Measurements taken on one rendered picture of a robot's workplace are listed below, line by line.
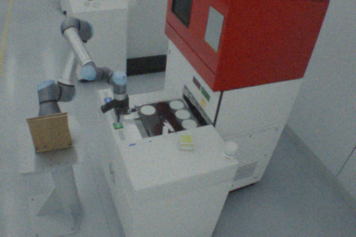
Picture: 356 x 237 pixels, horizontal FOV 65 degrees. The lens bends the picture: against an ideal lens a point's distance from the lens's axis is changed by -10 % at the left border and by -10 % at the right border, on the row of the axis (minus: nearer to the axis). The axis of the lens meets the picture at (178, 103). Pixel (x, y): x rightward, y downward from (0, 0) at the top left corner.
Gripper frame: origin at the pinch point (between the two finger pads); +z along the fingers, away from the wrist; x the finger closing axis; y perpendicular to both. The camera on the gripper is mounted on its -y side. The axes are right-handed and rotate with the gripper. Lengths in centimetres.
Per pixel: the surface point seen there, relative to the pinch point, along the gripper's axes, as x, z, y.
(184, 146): -31.9, -2.9, 30.9
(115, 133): -5.8, 2.1, -2.2
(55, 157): -2.7, 16.1, -40.2
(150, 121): 4.6, 8.2, 23.9
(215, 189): -50, 22, 47
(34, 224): 4, 97, -72
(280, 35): -15, -59, 93
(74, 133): 15.2, 16.1, -25.5
